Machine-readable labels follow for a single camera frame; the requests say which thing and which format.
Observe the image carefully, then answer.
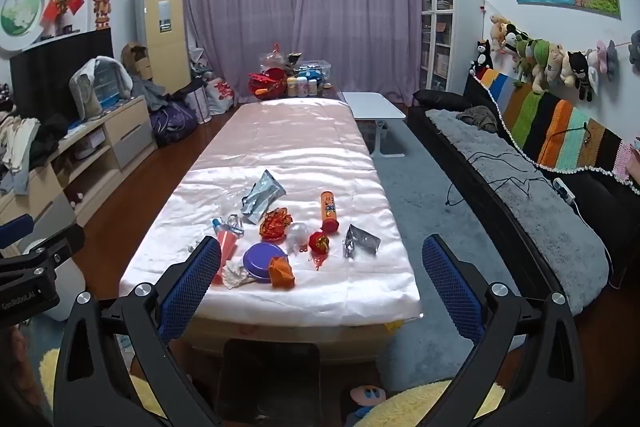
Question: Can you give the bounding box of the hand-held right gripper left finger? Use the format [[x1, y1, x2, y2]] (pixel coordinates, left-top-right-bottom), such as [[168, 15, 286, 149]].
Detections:
[[52, 236, 223, 427]]

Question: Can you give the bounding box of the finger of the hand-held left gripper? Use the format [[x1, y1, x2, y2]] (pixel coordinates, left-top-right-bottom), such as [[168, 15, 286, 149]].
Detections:
[[0, 214, 35, 249], [0, 223, 86, 280]]

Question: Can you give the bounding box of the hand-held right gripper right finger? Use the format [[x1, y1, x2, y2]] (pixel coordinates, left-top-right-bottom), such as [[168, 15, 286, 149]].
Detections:
[[421, 234, 586, 427]]

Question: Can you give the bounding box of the clear plastic wrap ball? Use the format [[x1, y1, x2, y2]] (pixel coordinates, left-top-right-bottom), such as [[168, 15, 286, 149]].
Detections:
[[286, 223, 312, 253]]

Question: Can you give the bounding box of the black trash bin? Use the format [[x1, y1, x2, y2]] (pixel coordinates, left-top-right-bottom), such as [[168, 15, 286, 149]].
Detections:
[[216, 338, 322, 427]]

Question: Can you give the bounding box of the white crumpled tissue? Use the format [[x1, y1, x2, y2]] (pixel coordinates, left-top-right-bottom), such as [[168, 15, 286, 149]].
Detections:
[[221, 259, 257, 290]]

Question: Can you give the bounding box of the purple plastic bowl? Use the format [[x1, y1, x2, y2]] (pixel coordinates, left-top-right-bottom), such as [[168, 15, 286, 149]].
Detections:
[[242, 242, 289, 283]]

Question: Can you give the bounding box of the pile of clothes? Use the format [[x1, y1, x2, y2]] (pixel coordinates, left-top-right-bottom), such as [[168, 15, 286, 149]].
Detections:
[[0, 112, 68, 195]]

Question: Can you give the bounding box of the grey carpet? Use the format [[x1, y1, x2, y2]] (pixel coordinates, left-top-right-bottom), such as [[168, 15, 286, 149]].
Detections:
[[370, 117, 501, 393]]

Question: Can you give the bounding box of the orange crumpled paper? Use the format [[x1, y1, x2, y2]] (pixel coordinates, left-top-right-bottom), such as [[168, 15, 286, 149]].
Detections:
[[268, 256, 296, 290]]

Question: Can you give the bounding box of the red gold crumpled wrapper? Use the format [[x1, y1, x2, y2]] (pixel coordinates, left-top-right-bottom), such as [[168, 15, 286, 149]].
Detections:
[[259, 207, 294, 242]]

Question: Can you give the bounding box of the small silver foil packet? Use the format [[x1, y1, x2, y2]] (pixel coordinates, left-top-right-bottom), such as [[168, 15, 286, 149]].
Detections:
[[343, 224, 381, 260]]

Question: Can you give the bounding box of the grey fluffy blanket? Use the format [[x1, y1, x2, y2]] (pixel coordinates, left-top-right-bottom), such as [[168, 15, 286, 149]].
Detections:
[[425, 107, 612, 315]]

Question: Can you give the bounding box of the large silver foil bag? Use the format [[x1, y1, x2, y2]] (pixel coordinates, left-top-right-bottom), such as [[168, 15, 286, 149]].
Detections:
[[241, 169, 287, 225]]

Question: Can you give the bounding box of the yellow fluffy rug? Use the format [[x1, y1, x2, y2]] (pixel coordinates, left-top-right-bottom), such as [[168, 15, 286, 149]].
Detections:
[[39, 347, 506, 427]]

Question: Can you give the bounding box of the pink blue plush doll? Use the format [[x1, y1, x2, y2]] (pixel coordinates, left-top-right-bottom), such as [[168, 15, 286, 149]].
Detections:
[[345, 384, 388, 427]]

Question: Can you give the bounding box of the wooden television cabinet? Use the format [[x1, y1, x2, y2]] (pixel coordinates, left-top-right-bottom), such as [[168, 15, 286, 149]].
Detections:
[[0, 94, 158, 253]]

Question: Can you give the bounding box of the orange tube can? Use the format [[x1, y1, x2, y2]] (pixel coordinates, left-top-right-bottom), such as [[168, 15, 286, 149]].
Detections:
[[320, 191, 341, 234]]

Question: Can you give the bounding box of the white power strip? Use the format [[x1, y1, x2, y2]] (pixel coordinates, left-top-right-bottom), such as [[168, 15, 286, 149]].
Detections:
[[552, 177, 576, 202]]

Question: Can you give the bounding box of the white grey cloth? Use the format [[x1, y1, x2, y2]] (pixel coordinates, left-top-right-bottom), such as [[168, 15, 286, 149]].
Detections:
[[69, 56, 133, 120]]

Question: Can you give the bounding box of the black television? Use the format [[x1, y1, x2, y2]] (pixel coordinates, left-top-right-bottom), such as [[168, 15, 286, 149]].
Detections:
[[10, 27, 115, 128]]

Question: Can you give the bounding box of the purple bag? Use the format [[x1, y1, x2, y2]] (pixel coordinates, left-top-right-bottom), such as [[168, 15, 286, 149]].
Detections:
[[150, 99, 198, 146]]

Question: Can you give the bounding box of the blue plastic basket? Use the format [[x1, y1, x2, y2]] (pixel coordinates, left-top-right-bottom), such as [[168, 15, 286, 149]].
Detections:
[[95, 59, 125, 104]]

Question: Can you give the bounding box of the black sofa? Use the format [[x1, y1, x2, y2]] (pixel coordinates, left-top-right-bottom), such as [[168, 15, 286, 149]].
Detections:
[[407, 74, 640, 303]]

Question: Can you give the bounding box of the pink satin tablecloth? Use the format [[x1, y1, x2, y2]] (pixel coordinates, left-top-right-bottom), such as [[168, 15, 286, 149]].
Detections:
[[119, 99, 426, 323]]

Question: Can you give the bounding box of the dark grey cloth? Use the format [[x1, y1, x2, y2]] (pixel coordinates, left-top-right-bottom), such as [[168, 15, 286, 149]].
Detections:
[[457, 105, 498, 132]]

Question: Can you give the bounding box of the grey clothes heap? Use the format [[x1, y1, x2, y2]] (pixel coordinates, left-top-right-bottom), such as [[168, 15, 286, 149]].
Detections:
[[131, 74, 171, 112]]

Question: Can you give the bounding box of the black striped bag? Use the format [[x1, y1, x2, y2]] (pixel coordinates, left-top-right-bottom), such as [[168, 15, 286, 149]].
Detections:
[[175, 79, 211, 125]]

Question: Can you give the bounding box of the black cushion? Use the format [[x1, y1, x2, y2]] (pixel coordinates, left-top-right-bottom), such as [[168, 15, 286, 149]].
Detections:
[[412, 89, 468, 112]]

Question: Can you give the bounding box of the white red shopping bag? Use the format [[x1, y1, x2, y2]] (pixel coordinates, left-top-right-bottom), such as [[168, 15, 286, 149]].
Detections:
[[206, 77, 236, 115]]

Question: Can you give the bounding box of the striped knitted blanket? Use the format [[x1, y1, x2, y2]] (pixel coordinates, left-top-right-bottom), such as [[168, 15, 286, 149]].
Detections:
[[467, 66, 640, 192]]

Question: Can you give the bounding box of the white side table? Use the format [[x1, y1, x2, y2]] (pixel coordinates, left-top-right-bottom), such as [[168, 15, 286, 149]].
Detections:
[[341, 92, 407, 158]]

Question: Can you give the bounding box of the open cardboard box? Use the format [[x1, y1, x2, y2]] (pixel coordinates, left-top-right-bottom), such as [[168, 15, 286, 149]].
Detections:
[[121, 43, 153, 80]]

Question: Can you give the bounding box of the cream standing air conditioner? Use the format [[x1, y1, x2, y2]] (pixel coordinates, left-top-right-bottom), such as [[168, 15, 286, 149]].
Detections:
[[137, 0, 193, 95]]

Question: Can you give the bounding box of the red flag decoration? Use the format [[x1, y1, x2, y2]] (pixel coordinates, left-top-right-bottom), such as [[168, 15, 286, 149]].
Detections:
[[41, 0, 85, 28]]

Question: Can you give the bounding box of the hanging bear ornament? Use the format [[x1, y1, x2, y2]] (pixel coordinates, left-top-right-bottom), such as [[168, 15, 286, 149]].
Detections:
[[92, 0, 113, 30]]

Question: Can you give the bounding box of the row of plush toys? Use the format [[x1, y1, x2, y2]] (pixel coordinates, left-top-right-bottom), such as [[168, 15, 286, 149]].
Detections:
[[469, 14, 640, 102]]

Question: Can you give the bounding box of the clear storage box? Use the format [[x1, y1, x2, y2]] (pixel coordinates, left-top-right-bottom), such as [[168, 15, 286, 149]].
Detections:
[[297, 61, 333, 86]]

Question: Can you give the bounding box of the white glass-door bookcase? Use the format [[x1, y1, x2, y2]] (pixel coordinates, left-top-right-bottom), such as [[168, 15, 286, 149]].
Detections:
[[417, 0, 483, 95]]

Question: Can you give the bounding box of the purple curtain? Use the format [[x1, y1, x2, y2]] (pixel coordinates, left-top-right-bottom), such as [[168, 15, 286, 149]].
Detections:
[[181, 0, 436, 105]]

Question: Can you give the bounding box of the black cable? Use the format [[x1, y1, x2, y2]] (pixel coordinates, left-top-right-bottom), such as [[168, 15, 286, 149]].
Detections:
[[445, 122, 593, 208]]

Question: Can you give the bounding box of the round green wall picture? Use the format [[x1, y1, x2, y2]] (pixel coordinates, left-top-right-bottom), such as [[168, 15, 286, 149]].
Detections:
[[0, 0, 47, 52]]

